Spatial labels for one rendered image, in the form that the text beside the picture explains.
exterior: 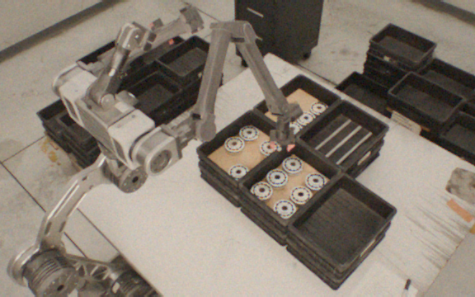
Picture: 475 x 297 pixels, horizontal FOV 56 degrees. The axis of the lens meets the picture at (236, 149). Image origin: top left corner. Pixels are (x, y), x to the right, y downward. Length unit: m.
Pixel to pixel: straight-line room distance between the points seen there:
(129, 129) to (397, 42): 2.63
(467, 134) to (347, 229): 1.48
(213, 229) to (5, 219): 1.71
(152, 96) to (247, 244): 1.56
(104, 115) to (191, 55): 1.96
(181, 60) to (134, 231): 1.58
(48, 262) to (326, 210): 1.21
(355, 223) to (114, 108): 1.17
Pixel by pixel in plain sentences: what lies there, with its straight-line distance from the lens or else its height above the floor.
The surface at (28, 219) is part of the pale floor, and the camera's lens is 3.40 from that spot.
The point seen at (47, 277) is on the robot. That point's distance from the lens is 1.96.
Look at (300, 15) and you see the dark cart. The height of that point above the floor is 0.58.
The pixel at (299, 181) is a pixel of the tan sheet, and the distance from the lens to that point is 2.22.
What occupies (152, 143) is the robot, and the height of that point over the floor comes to 1.50.
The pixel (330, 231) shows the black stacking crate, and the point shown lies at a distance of 2.08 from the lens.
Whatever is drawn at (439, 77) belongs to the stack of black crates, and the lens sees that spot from 3.70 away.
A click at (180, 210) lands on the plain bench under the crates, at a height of 0.70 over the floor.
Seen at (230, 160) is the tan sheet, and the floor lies 0.83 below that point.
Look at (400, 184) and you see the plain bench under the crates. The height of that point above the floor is 0.70.
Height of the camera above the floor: 2.60
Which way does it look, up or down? 49 degrees down
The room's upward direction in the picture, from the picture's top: 2 degrees counter-clockwise
